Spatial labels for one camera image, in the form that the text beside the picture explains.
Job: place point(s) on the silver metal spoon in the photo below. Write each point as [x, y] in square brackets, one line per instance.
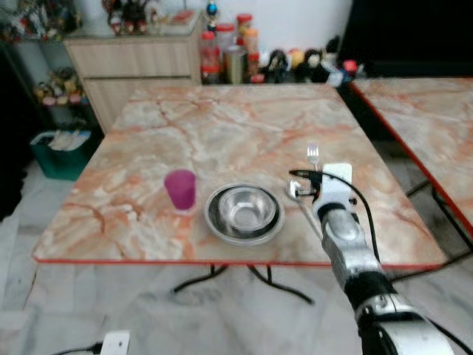
[293, 191]

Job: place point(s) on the silver metal fork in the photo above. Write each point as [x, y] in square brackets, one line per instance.
[313, 152]

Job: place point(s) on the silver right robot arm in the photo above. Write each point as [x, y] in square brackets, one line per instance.
[355, 251]

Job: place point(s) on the stainless steel bowl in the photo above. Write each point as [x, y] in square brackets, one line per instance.
[244, 213]

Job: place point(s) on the large marble pattern folding table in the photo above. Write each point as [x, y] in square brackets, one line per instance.
[222, 133]

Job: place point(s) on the black plush doll with white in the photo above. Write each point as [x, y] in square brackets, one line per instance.
[314, 65]

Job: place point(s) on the small red cap bottle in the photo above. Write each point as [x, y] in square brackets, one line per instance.
[349, 68]

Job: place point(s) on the yellow plush doll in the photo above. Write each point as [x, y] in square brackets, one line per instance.
[295, 58]

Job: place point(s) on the purple plastic cup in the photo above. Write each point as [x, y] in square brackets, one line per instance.
[179, 189]

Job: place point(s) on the marble pattern table partly seen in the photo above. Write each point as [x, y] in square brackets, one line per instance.
[429, 126]

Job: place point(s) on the steel canister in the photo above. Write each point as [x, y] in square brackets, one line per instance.
[236, 65]

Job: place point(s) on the orange filled slim jar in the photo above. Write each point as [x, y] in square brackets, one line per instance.
[252, 52]

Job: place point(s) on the red lid clear jar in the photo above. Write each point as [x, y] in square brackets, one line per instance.
[210, 59]

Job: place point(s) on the pink lid clear jar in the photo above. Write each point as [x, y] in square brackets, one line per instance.
[225, 35]

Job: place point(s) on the orange lid tall jar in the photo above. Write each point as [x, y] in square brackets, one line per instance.
[244, 24]

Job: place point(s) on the black television screen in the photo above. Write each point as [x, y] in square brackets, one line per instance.
[406, 33]

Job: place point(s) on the blue round ornament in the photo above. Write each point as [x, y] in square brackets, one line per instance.
[212, 9]

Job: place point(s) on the light wooden drawer cabinet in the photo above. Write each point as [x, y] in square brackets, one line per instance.
[126, 70]

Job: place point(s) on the dark figurines on cabinet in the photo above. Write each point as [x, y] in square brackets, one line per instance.
[131, 15]

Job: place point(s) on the green plastic bin with papers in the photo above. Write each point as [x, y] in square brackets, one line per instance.
[59, 159]

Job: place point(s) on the small toy figures on shelf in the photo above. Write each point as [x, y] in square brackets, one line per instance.
[59, 87]

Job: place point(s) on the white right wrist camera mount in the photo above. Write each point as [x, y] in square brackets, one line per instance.
[338, 185]

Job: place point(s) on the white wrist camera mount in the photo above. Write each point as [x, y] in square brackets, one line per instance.
[338, 185]
[116, 344]

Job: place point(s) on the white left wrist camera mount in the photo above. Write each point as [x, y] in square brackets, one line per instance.
[116, 344]

